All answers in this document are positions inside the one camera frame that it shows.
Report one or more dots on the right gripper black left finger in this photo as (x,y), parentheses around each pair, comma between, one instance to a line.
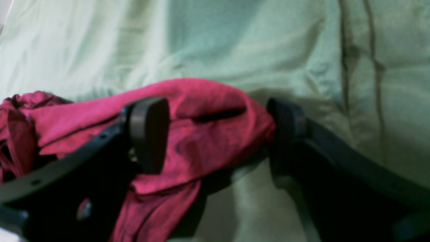
(79,198)

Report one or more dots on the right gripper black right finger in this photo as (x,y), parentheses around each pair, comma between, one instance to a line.
(341,195)

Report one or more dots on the red long-sleeve T-shirt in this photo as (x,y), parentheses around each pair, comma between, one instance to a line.
(212,127)

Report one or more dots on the green table cloth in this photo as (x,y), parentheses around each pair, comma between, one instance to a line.
(360,68)

